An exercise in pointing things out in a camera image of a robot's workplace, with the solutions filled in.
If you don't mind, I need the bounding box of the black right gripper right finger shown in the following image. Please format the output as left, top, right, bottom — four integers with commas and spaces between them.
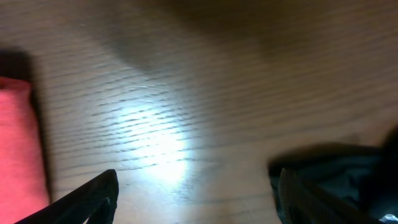
278, 169, 380, 224

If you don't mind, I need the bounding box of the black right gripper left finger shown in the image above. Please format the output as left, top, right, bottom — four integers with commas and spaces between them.
16, 169, 119, 224

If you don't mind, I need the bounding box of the red printed t-shirt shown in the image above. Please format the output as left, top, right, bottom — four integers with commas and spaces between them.
1, 77, 49, 223

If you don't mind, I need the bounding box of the black garment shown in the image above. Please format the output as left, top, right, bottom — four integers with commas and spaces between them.
267, 129, 397, 223

